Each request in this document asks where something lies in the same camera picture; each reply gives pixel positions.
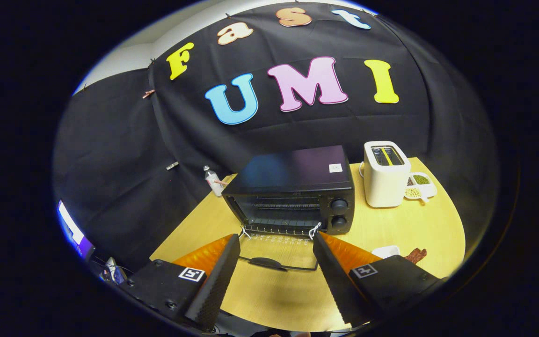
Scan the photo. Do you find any black backdrop cloth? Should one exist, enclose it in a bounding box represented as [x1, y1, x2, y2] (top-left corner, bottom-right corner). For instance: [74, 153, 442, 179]
[52, 0, 502, 272]

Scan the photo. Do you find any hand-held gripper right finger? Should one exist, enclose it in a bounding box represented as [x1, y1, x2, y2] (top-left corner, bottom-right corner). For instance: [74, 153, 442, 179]
[313, 232, 448, 328]

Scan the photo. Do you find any red-brown steak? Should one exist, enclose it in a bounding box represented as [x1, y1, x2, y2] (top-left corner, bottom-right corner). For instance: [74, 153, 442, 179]
[404, 248, 428, 264]

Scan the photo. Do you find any white toaster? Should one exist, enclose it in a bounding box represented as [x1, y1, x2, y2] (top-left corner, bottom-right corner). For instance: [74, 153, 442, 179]
[363, 140, 411, 208]

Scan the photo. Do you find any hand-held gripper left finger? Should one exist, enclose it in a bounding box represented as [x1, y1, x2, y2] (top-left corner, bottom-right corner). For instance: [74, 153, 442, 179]
[122, 234, 241, 330]

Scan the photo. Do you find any white rectangular plate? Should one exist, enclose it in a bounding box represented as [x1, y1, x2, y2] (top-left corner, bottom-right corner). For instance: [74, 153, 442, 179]
[371, 245, 401, 259]

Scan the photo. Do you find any small clear plastic bottle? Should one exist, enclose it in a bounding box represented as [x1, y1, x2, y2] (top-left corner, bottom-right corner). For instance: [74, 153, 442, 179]
[203, 165, 227, 197]

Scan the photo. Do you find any black toaster oven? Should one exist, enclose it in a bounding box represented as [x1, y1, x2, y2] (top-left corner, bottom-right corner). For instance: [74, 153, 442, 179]
[222, 145, 355, 273]

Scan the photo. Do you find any white divided dish with beans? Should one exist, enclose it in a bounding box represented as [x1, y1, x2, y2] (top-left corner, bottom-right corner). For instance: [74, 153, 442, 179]
[404, 172, 437, 203]

